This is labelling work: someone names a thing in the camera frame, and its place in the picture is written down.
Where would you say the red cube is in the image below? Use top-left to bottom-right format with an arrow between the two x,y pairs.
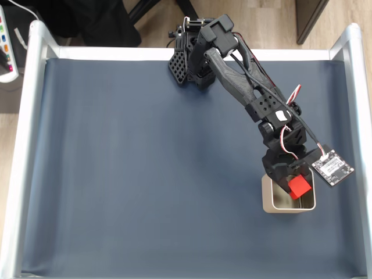
287,174 -> 313,201

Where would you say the square metal tin container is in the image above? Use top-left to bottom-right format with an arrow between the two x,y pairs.
261,166 -> 317,214

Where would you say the dark wooden cabinet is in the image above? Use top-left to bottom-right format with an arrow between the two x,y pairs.
296,0 -> 331,45

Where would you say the blue-grey table mat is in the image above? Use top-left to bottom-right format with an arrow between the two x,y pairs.
22,57 -> 366,277

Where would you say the black office chair base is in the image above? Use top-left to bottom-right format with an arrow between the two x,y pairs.
127,0 -> 202,29

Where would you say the black fabric bag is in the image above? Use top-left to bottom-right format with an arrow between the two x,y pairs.
37,0 -> 142,48

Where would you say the white tape strip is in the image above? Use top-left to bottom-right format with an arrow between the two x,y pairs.
13,27 -> 28,49

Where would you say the white device with coloured buttons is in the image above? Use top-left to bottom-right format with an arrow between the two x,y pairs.
0,4 -> 20,84

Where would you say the red white black servo wire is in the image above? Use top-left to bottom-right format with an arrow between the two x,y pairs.
286,84 -> 302,106
280,126 -> 299,160

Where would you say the black camera cable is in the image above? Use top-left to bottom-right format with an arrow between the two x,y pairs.
231,53 -> 323,151

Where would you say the bare camera circuit board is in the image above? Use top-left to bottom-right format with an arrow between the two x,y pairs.
311,144 -> 356,188

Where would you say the white metal table frame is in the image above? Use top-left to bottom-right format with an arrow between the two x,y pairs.
0,20 -> 372,279

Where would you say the white cable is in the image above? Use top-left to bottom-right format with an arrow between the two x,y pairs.
5,0 -> 39,22

